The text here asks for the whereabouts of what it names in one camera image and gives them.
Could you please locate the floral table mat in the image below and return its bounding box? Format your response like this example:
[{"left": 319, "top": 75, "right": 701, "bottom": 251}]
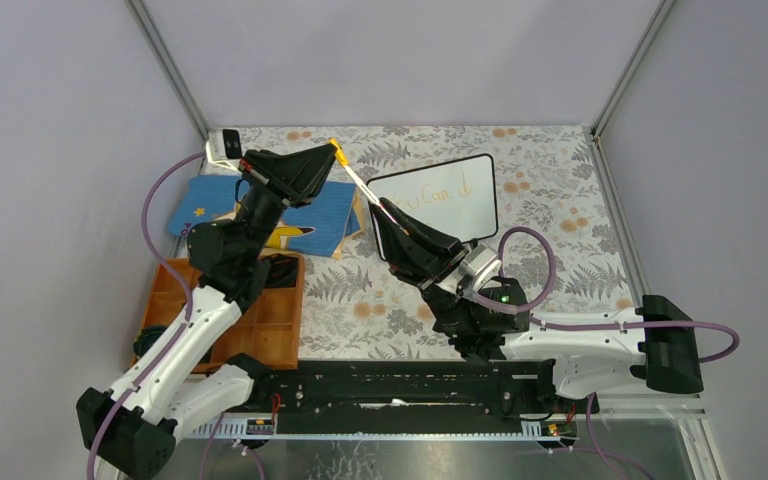
[{"left": 242, "top": 126, "right": 638, "bottom": 360}]

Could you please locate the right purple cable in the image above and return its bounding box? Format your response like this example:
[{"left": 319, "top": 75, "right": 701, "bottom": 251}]
[{"left": 470, "top": 226, "right": 742, "bottom": 364}]

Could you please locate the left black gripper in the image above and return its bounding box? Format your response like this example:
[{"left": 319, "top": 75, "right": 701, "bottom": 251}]
[{"left": 235, "top": 142, "right": 337, "bottom": 260}]

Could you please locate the black item in tray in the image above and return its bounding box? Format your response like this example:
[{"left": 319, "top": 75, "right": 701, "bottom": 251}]
[{"left": 264, "top": 254, "right": 299, "bottom": 289}]

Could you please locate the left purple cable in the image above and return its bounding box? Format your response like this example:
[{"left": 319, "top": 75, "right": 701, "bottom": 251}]
[{"left": 85, "top": 152, "right": 208, "bottom": 480}]

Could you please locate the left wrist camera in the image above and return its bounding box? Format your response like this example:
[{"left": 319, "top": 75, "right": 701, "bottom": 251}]
[{"left": 205, "top": 128, "right": 243, "bottom": 171}]

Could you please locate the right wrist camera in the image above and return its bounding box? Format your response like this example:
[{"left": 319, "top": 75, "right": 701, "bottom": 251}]
[{"left": 446, "top": 244, "right": 501, "bottom": 296}]

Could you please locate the yellow marker cap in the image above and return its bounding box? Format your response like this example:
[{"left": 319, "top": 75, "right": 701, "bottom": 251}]
[{"left": 328, "top": 138, "right": 349, "bottom": 167}]

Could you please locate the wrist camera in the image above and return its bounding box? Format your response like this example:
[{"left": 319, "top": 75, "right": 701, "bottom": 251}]
[
  {"left": 446, "top": 244, "right": 501, "bottom": 296},
  {"left": 205, "top": 128, "right": 243, "bottom": 171}
]

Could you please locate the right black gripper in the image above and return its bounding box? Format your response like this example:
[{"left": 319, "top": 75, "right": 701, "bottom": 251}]
[{"left": 370, "top": 197, "right": 477, "bottom": 339}]

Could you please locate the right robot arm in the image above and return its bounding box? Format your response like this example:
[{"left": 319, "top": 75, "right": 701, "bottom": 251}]
[{"left": 370, "top": 199, "right": 704, "bottom": 412}]

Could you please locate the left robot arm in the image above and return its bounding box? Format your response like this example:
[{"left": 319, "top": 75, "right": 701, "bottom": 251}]
[{"left": 77, "top": 139, "right": 347, "bottom": 479}]

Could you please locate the purple cable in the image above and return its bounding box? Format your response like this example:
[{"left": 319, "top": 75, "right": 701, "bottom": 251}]
[
  {"left": 85, "top": 152, "right": 208, "bottom": 480},
  {"left": 470, "top": 226, "right": 742, "bottom": 364}
]

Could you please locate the black framed whiteboard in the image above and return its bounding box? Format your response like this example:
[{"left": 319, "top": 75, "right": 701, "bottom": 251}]
[{"left": 368, "top": 153, "right": 499, "bottom": 241}]

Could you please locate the white marker pen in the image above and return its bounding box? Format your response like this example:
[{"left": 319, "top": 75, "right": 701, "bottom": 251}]
[{"left": 343, "top": 165, "right": 410, "bottom": 236}]

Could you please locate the dark round object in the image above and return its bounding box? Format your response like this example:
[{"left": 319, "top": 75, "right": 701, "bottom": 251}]
[{"left": 132, "top": 325, "right": 167, "bottom": 360}]

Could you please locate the blue pikachu cloth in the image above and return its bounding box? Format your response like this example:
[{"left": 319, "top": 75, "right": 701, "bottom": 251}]
[{"left": 167, "top": 175, "right": 365, "bottom": 258}]

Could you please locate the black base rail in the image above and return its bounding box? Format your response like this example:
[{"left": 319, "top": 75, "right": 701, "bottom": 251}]
[{"left": 236, "top": 360, "right": 600, "bottom": 437}]

